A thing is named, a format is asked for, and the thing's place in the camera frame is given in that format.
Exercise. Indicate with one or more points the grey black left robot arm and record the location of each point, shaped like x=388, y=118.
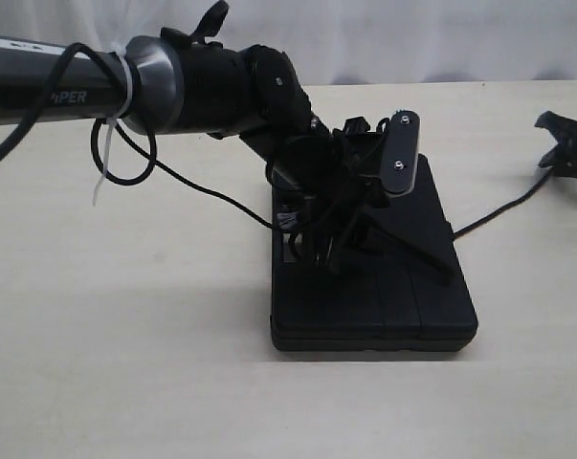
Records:
x=180, y=84

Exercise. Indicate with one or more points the white backdrop curtain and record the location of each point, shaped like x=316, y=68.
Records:
x=340, y=42

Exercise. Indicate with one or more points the black plastic carry case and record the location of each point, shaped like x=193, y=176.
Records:
x=396, y=302

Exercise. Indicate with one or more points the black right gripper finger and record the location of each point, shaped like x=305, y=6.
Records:
x=562, y=157

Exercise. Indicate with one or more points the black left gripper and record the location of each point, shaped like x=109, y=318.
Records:
x=349, y=180

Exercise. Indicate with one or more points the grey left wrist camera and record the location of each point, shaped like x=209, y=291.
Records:
x=399, y=153

